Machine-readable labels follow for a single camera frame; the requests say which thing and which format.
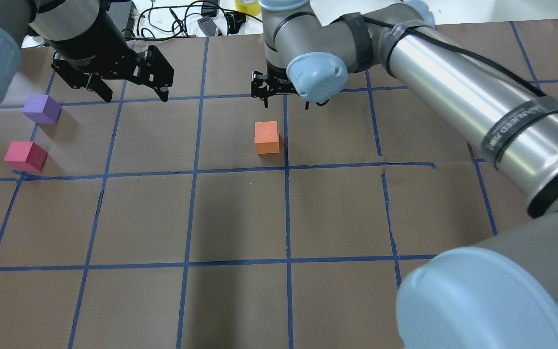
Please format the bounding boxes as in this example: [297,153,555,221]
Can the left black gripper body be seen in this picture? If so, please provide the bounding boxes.
[50,10,174,91]

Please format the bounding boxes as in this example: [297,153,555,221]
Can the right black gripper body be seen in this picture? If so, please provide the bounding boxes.
[251,65,303,100]

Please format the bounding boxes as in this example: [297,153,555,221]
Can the orange foam block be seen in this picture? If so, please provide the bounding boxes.
[254,121,280,155]

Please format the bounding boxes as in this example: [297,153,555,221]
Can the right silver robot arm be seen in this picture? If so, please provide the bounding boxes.
[251,0,558,349]

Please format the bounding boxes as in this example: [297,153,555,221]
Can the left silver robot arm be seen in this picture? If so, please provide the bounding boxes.
[0,0,174,104]

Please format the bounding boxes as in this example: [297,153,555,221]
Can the purple foam block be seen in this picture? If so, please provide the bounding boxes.
[22,94,62,124]

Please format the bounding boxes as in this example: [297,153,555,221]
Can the yellow tape roll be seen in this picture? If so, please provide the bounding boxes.
[234,0,261,16]

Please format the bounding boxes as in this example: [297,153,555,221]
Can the pink foam block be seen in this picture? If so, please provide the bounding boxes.
[3,141,48,173]

